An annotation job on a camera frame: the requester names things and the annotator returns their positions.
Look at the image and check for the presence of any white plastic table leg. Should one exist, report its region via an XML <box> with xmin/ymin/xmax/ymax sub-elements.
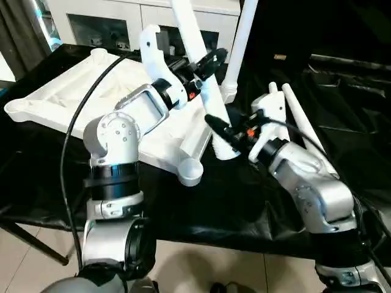
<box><xmin>170</xmin><ymin>0</ymin><xmax>243</xmax><ymax>162</ymax></box>
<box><xmin>219</xmin><ymin>0</ymin><xmax>261</xmax><ymax>106</ymax></box>
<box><xmin>268</xmin><ymin>82</ymin><xmax>283</xmax><ymax>99</ymax></box>
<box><xmin>280</xmin><ymin>84</ymin><xmax>329</xmax><ymax>161</ymax></box>

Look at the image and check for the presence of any black mat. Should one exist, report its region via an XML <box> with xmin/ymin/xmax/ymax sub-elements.
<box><xmin>0</xmin><ymin>43</ymin><xmax>391</xmax><ymax>269</ymax></box>

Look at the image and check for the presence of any white cabinet with glass doors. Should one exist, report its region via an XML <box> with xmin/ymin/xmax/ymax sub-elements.
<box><xmin>46</xmin><ymin>0</ymin><xmax>243</xmax><ymax>57</ymax></box>

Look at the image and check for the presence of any white plastic table top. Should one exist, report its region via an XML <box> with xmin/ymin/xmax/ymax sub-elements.
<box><xmin>2</xmin><ymin>47</ymin><xmax>240</xmax><ymax>188</ymax></box>

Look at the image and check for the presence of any black metal bar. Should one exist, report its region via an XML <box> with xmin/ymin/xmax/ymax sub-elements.
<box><xmin>309</xmin><ymin>52</ymin><xmax>391</xmax><ymax>72</ymax></box>

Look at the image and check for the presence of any grey right robot foot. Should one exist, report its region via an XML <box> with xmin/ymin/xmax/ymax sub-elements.
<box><xmin>210</xmin><ymin>281</ymin><xmax>252</xmax><ymax>293</ymax></box>

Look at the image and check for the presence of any grey robot foot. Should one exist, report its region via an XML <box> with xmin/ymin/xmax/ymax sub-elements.
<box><xmin>210</xmin><ymin>281</ymin><xmax>252</xmax><ymax>293</ymax></box>
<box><xmin>131</xmin><ymin>278</ymin><xmax>161</xmax><ymax>293</ymax></box>

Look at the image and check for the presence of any grey curtain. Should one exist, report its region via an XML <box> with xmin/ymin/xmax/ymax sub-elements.
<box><xmin>0</xmin><ymin>0</ymin><xmax>63</xmax><ymax>81</ymax></box>

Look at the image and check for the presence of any grey left robot foot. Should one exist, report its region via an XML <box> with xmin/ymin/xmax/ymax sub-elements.
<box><xmin>131</xmin><ymin>278</ymin><xmax>161</xmax><ymax>293</ymax></box>

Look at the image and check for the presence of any black metal stand leg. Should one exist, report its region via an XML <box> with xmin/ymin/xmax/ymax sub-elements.
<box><xmin>0</xmin><ymin>204</ymin><xmax>70</xmax><ymax>267</ymax></box>

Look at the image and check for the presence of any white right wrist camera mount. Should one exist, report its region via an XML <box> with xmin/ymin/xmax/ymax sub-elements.
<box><xmin>246</xmin><ymin>91</ymin><xmax>289</xmax><ymax>164</ymax></box>

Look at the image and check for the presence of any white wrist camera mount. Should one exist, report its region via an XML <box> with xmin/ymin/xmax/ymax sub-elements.
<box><xmin>138</xmin><ymin>24</ymin><xmax>188</xmax><ymax>112</ymax></box>
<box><xmin>246</xmin><ymin>91</ymin><xmax>289</xmax><ymax>164</ymax></box>

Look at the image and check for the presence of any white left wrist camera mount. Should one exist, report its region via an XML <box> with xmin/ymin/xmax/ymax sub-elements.
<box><xmin>138</xmin><ymin>24</ymin><xmax>188</xmax><ymax>112</ymax></box>

